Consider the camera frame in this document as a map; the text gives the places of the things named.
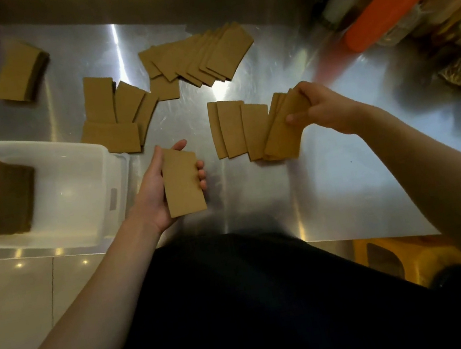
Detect person's right forearm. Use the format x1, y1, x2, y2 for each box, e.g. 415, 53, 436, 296
350, 92, 461, 340

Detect small cardboard stack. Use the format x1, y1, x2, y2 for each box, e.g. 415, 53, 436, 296
0, 37, 57, 108

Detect black printed shirt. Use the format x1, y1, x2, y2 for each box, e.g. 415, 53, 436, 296
62, 194, 461, 349

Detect person's right hand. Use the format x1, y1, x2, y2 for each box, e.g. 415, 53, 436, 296
279, 72, 367, 146

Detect yellow stool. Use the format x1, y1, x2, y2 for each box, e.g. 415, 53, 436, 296
351, 222, 461, 299

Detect person's left forearm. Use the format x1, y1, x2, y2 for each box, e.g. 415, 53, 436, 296
0, 211, 185, 349

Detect white plastic tray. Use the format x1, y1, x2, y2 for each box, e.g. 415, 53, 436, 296
0, 115, 144, 263

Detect person's left hand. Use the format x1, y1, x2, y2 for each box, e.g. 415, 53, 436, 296
120, 136, 216, 240

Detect fanned row brown paper pieces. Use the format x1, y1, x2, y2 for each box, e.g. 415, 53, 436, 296
134, 19, 261, 98

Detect gathered bundle brown paper pieces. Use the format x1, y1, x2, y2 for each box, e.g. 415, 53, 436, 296
158, 142, 209, 220

